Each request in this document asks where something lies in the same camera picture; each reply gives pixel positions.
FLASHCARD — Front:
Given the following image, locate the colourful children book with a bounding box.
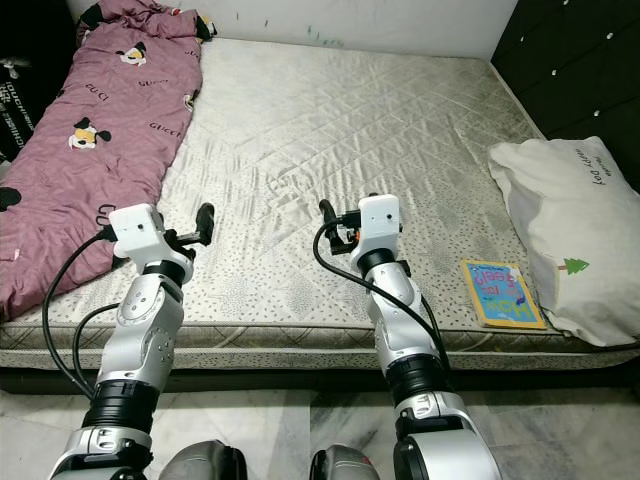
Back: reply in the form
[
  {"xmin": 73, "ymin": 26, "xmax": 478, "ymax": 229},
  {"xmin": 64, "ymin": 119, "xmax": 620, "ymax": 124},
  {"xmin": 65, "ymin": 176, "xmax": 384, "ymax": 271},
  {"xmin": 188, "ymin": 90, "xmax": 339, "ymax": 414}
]
[{"xmin": 461, "ymin": 257, "xmax": 550, "ymax": 332}]

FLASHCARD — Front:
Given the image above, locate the white quilted mattress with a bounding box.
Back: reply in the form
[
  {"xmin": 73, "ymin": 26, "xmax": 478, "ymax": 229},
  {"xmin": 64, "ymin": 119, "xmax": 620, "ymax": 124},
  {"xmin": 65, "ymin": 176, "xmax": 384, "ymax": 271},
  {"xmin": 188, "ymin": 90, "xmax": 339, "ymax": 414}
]
[{"xmin": 0, "ymin": 38, "xmax": 629, "ymax": 374}]

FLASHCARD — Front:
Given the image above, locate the pink cartoon print blanket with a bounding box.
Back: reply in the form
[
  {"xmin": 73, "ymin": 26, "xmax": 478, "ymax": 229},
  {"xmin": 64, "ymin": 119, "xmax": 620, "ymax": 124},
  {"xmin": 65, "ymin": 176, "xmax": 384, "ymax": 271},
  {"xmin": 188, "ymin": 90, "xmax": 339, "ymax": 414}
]
[{"xmin": 0, "ymin": 0, "xmax": 213, "ymax": 324}]

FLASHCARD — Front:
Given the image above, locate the black bag with white print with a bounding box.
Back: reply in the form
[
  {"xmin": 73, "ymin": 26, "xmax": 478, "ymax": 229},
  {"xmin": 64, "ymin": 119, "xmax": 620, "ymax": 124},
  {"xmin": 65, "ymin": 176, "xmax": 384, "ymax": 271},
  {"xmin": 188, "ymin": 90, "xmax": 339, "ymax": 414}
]
[{"xmin": 0, "ymin": 55, "xmax": 31, "ymax": 169}]

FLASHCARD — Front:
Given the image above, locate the grey left robot leg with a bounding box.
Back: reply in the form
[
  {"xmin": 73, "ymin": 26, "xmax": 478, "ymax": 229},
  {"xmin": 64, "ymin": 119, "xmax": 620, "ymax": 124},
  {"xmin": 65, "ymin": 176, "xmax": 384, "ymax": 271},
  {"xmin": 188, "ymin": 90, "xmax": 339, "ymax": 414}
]
[{"xmin": 158, "ymin": 438, "xmax": 248, "ymax": 480}]

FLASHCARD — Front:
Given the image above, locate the grey robot leg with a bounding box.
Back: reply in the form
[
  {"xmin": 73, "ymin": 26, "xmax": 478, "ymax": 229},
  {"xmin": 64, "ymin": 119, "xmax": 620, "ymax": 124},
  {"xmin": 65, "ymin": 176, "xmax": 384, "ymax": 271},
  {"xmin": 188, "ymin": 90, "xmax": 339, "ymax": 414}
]
[
  {"xmin": 158, "ymin": 438, "xmax": 248, "ymax": 480},
  {"xmin": 308, "ymin": 444, "xmax": 393, "ymax": 480}
]

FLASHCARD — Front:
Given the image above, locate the white pillow with tree print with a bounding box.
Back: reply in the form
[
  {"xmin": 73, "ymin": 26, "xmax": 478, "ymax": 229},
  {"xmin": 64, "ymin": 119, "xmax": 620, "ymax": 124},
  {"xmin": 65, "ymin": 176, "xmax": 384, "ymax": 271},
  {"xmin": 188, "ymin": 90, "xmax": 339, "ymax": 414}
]
[{"xmin": 487, "ymin": 134, "xmax": 640, "ymax": 350}]

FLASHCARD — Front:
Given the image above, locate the grey right robot leg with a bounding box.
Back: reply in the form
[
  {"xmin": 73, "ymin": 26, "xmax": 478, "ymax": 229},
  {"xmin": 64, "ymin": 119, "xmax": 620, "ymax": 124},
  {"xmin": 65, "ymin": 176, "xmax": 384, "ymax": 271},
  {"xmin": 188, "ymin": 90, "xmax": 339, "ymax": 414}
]
[{"xmin": 308, "ymin": 444, "xmax": 393, "ymax": 480}]

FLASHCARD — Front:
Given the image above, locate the black studded headboard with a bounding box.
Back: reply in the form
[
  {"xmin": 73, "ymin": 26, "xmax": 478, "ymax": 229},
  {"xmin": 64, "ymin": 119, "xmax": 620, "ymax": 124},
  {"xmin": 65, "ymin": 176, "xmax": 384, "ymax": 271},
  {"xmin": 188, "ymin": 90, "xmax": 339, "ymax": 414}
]
[{"xmin": 490, "ymin": 0, "xmax": 640, "ymax": 169}]

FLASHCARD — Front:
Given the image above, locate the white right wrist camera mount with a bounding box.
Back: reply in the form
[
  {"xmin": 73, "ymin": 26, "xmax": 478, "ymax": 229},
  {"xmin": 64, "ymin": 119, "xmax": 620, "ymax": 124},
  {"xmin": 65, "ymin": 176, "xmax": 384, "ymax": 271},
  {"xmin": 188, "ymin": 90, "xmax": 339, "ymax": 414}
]
[{"xmin": 354, "ymin": 192, "xmax": 404, "ymax": 265}]

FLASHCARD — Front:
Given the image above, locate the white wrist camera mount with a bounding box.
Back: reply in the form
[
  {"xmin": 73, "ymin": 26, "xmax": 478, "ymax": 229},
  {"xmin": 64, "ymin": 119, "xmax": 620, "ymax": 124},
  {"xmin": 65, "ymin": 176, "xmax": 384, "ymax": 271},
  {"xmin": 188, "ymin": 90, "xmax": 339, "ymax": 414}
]
[
  {"xmin": 107, "ymin": 202, "xmax": 193, "ymax": 268},
  {"xmin": 354, "ymin": 192, "xmax": 404, "ymax": 265}
]

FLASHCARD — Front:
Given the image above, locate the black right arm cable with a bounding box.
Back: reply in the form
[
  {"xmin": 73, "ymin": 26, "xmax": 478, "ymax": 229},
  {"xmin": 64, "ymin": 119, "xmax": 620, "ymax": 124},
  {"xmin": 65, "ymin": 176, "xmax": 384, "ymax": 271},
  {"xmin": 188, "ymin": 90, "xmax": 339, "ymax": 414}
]
[{"xmin": 311, "ymin": 225, "xmax": 455, "ymax": 376}]

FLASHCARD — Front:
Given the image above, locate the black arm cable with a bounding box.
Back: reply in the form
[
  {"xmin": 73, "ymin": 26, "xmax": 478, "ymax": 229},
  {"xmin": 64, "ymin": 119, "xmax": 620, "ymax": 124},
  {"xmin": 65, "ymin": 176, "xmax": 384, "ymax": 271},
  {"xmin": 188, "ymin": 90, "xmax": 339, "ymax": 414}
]
[
  {"xmin": 311, "ymin": 225, "xmax": 455, "ymax": 376},
  {"xmin": 72, "ymin": 302, "xmax": 136, "ymax": 391},
  {"xmin": 42, "ymin": 226, "xmax": 121, "ymax": 406}
]

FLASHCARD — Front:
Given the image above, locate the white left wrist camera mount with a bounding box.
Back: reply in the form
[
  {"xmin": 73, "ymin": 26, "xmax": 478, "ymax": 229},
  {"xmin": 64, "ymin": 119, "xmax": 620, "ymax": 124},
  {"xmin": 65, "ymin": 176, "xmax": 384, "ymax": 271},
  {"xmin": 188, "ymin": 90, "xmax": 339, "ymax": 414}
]
[{"xmin": 107, "ymin": 202, "xmax": 193, "ymax": 268}]

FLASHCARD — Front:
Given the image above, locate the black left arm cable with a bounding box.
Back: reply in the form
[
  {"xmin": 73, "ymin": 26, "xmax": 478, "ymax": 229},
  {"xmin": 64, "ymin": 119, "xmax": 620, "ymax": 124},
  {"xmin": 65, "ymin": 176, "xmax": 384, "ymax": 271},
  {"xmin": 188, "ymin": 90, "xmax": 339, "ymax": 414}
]
[
  {"xmin": 72, "ymin": 302, "xmax": 136, "ymax": 391},
  {"xmin": 42, "ymin": 226, "xmax": 121, "ymax": 406}
]

